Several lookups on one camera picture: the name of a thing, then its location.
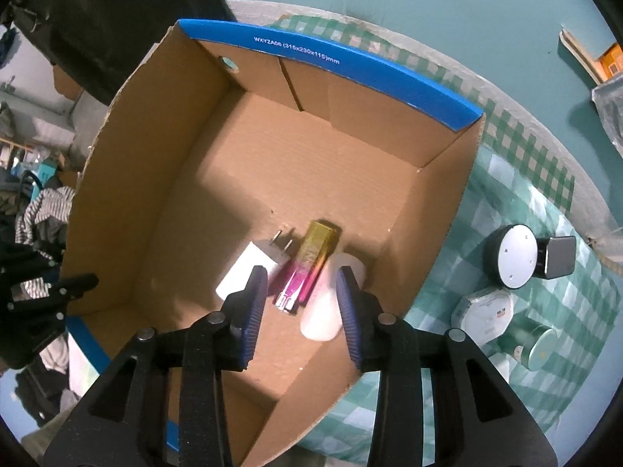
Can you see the white plug charger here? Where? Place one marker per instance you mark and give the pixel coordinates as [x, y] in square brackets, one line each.
[246, 267]

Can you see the green checkered tablecloth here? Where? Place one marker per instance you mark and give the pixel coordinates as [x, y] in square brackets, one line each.
[535, 194]

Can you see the silver plastic curtain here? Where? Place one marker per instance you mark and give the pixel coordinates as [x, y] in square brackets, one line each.
[611, 107]

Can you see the black round speaker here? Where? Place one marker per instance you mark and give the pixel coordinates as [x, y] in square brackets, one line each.
[513, 255]

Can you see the wooden window sill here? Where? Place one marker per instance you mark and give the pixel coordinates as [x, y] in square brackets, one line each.
[581, 56]

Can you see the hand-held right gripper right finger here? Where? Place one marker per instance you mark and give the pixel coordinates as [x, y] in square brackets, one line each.
[348, 316]

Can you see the teal cardboard box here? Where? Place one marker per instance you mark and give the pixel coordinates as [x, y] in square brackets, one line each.
[47, 173]

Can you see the green metal tin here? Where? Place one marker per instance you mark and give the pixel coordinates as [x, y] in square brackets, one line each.
[538, 350]

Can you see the white oval case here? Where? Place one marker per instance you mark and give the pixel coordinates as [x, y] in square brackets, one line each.
[321, 318]

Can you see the dark grey power bank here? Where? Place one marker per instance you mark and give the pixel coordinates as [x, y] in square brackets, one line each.
[557, 257]

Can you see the pink and gold lighter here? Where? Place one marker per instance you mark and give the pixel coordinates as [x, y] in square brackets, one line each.
[306, 267]

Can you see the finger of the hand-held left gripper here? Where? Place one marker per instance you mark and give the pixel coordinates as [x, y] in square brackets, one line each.
[34, 258]
[53, 294]

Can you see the striped cloth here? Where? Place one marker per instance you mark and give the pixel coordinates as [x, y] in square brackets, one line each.
[46, 209]

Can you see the cluttered wooden shelf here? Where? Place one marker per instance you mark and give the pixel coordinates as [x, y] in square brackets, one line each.
[24, 155]

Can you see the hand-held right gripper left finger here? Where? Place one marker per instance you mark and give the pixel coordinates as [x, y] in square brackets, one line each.
[254, 316]

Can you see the blue-rimmed cardboard box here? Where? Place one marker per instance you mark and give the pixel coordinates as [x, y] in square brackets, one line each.
[301, 155]

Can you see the white octagonal box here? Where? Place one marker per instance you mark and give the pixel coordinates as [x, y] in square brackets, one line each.
[484, 314]

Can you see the black hanging garment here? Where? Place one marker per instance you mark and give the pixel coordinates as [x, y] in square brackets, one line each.
[121, 19]

